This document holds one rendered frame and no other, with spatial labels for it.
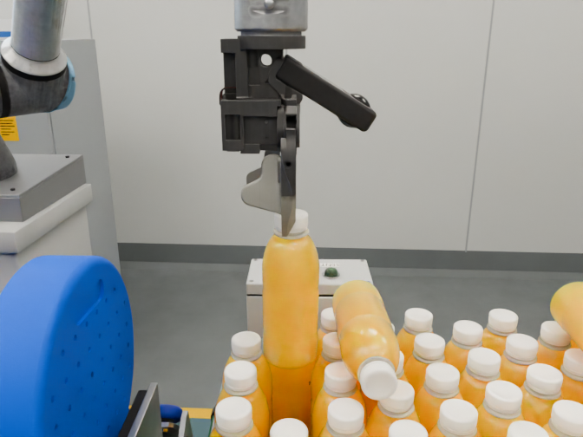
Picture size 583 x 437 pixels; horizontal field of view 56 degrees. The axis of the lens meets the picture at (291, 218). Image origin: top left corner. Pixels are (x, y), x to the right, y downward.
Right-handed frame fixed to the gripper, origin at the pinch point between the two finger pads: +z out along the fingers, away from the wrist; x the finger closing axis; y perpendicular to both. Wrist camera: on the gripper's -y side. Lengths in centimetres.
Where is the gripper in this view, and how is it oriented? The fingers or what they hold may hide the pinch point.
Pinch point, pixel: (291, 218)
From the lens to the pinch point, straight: 62.7
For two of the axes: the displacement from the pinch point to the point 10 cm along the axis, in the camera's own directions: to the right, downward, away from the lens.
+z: 0.0, 9.5, 3.2
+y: -10.0, -0.1, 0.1
